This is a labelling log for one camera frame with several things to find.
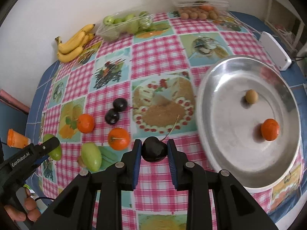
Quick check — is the small green mango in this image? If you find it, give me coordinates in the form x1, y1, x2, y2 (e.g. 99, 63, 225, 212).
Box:
43, 133, 62, 161

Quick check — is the large green mango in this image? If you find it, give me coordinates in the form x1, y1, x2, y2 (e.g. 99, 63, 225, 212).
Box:
81, 142, 102, 172

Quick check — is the orange mandarin with stem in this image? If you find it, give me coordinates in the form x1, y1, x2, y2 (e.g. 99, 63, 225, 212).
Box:
108, 128, 131, 151

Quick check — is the dark plum with stem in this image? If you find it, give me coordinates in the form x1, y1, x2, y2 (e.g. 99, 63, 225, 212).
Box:
141, 136, 168, 163

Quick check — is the dark plum front pair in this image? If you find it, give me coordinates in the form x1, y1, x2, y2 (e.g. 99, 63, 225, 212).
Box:
105, 108, 120, 125

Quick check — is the dark plum pair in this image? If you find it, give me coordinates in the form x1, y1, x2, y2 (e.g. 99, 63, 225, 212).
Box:
113, 98, 128, 112
105, 108, 120, 125

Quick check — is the small brown longan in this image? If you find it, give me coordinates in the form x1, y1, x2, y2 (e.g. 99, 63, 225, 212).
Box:
245, 89, 259, 104

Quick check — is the dark plum back pair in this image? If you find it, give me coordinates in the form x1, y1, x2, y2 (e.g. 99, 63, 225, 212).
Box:
113, 98, 128, 112

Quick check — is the brown longan fruit large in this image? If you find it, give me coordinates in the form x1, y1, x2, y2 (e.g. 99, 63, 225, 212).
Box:
77, 156, 86, 168

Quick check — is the clear bag of green fruits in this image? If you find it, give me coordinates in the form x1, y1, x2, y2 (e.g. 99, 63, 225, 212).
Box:
95, 10, 154, 42

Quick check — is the person left hand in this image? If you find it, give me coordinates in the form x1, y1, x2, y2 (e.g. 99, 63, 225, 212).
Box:
4, 187, 41, 222

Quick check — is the large metal bowl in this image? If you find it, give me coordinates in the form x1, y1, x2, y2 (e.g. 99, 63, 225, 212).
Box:
195, 55, 301, 193

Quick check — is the banana bunch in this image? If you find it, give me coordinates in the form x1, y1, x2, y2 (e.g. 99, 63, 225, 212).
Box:
55, 24, 95, 63

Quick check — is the pink checkered tablecloth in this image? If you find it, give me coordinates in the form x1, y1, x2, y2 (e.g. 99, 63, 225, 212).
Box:
34, 12, 306, 229

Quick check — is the white plastic box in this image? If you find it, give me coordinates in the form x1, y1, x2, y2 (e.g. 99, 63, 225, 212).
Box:
259, 31, 292, 71

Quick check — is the white shelf unit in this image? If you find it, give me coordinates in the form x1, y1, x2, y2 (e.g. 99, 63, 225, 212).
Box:
264, 0, 306, 54

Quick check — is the clear plastic longan box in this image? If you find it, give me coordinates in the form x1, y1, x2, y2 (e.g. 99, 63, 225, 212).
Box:
171, 0, 229, 20

